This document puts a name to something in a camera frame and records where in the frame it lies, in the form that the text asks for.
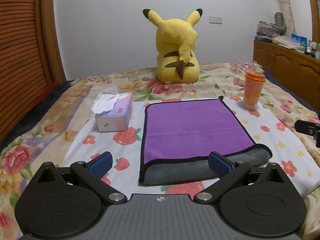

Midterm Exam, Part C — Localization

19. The white strawberry print cloth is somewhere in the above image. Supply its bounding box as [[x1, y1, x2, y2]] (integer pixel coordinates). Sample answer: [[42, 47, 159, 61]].
[[63, 97, 319, 197]]

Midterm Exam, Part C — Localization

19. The floral bed blanket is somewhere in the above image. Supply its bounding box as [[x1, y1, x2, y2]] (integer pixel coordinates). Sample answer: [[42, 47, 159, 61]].
[[1, 63, 319, 239]]

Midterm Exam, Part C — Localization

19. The clutter pile on cabinet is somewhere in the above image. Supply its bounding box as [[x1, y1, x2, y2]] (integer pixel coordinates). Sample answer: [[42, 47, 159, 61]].
[[255, 12, 319, 60]]

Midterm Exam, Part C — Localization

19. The purple tissue box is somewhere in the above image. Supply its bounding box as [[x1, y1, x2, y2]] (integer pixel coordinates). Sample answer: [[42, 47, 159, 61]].
[[91, 86, 133, 132]]

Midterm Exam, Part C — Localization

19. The purple grey microfiber towel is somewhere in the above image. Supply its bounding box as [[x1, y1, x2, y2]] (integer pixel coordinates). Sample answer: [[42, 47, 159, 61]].
[[138, 97, 272, 186]]

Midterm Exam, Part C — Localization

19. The orange plastic cup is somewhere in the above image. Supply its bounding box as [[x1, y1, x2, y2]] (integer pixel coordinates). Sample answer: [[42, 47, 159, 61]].
[[243, 70, 266, 109]]

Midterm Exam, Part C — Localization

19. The wooden sideboard cabinet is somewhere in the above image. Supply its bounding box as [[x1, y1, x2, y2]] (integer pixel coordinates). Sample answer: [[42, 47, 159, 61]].
[[253, 40, 319, 111]]

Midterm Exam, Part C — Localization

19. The wooden slatted wardrobe door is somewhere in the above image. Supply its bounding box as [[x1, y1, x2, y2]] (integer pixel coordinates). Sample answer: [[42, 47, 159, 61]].
[[1, 0, 66, 139]]

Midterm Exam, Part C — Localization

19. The white wall switch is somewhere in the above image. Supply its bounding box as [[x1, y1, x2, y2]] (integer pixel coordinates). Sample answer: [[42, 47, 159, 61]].
[[209, 16, 222, 24]]

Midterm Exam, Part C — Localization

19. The yellow Pikachu plush toy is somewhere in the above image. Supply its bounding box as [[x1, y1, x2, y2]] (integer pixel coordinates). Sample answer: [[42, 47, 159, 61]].
[[143, 8, 203, 84]]

